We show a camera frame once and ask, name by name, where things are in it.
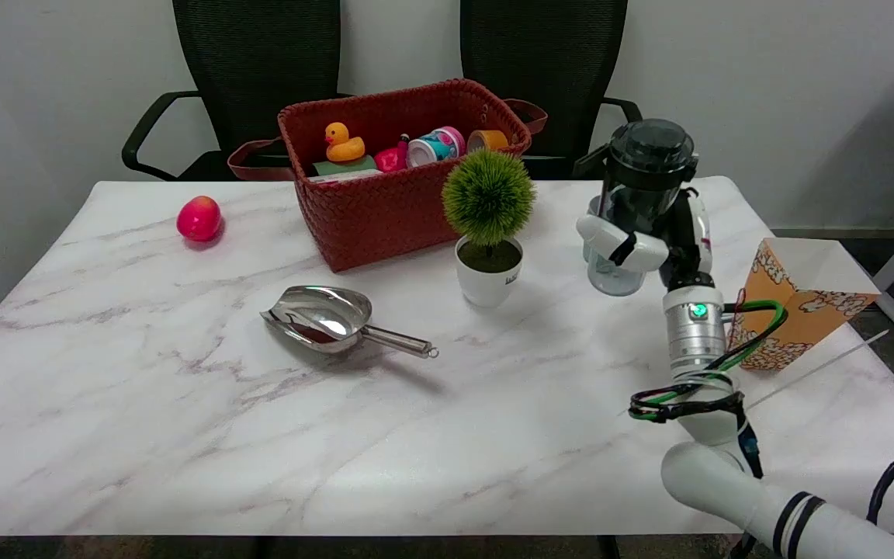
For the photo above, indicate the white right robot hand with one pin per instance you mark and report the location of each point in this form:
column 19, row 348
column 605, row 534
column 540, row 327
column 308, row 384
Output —
column 618, row 242

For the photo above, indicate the black transparent cup with lid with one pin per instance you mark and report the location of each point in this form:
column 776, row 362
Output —
column 647, row 159

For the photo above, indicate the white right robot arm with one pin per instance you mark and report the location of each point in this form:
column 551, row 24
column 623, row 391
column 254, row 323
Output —
column 695, row 326

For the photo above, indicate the teal and pink cup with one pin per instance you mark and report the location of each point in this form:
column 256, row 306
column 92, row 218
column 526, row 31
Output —
column 435, row 145

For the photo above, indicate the red woven basket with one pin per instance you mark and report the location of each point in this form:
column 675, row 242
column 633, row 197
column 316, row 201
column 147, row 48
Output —
column 385, row 210

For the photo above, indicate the green plant in white pot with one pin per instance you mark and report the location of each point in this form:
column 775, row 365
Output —
column 487, row 198

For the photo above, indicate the orange tape roll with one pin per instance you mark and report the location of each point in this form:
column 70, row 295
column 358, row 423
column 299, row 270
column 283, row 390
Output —
column 487, row 140

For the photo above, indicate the orange popcorn box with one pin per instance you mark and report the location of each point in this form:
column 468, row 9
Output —
column 800, row 310

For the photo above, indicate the black mesh office chair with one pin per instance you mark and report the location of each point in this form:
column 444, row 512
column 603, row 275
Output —
column 261, row 70
column 548, row 54

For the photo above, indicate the pink plastic toy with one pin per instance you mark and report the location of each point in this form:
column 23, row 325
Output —
column 390, row 160

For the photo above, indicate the green flat box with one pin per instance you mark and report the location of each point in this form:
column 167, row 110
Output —
column 342, row 166

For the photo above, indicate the white flat box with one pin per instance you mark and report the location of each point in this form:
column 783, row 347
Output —
column 338, row 176

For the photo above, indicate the yellow rubber duck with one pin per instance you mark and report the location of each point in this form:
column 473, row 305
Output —
column 344, row 144

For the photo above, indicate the shiny metal scoop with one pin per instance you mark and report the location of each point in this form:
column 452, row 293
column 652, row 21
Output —
column 323, row 317

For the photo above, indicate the red toy peach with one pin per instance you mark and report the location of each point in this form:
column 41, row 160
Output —
column 199, row 218

